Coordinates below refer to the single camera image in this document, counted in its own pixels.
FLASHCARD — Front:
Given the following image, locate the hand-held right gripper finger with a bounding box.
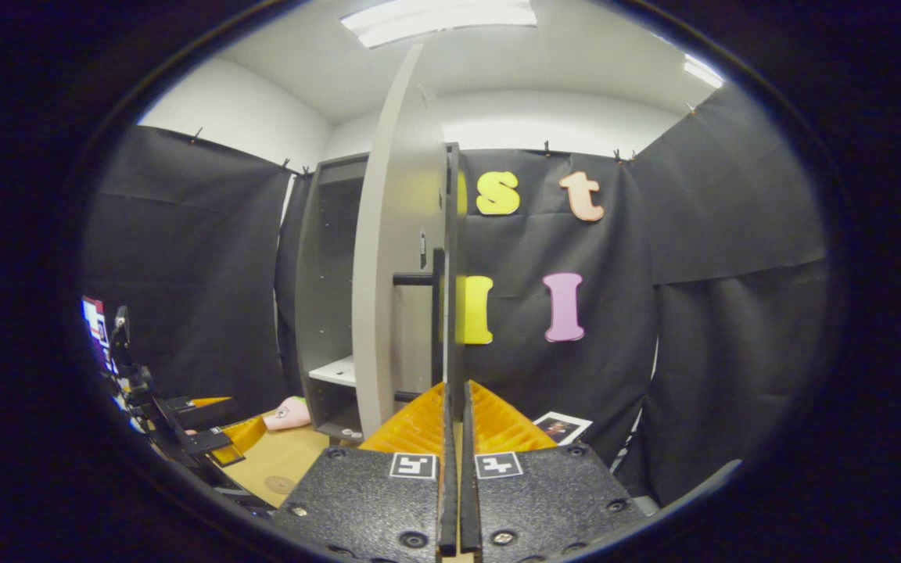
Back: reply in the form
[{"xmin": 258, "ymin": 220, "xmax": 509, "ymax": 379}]
[
  {"xmin": 272, "ymin": 382, "xmax": 459, "ymax": 562},
  {"xmin": 460, "ymin": 380, "xmax": 647, "ymax": 562}
]

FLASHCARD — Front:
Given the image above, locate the black door handle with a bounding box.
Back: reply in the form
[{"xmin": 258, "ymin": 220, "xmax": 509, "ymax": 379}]
[{"xmin": 393, "ymin": 247, "xmax": 447, "ymax": 403}]

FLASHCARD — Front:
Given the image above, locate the grey cabinet door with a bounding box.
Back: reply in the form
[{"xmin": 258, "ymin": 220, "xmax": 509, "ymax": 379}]
[{"xmin": 351, "ymin": 43, "xmax": 463, "ymax": 439}]

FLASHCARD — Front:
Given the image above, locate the pink plush toy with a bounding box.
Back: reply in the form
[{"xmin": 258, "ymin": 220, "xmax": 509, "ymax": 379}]
[{"xmin": 263, "ymin": 396, "xmax": 312, "ymax": 431}]

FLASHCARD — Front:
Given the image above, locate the white photo cover book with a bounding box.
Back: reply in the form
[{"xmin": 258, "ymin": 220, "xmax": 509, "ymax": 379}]
[{"xmin": 533, "ymin": 411, "xmax": 594, "ymax": 446}]

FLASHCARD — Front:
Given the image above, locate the black backdrop cloth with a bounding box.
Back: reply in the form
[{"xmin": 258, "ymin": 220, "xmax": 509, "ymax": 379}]
[{"xmin": 79, "ymin": 82, "xmax": 827, "ymax": 505}]

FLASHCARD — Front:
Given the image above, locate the long ceiling light panel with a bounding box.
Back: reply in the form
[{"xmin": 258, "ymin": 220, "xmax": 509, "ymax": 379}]
[{"xmin": 341, "ymin": 0, "xmax": 537, "ymax": 49}]

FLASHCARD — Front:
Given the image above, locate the small ceiling light panel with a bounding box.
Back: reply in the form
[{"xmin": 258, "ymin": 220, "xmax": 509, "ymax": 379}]
[{"xmin": 683, "ymin": 55, "xmax": 725, "ymax": 88}]

